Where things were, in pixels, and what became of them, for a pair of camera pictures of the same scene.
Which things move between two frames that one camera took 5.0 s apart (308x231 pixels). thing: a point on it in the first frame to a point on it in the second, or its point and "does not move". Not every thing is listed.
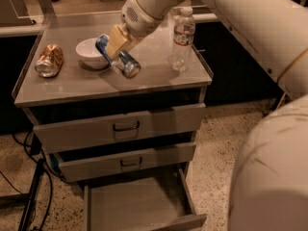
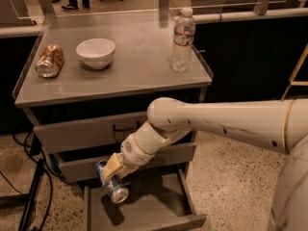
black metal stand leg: (24, 222) does not move
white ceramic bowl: (89, 55) does not move
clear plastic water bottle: (183, 39) does not move
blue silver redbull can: (120, 61) to (115, 193)
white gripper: (136, 19) to (135, 153)
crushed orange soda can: (49, 62) does not move
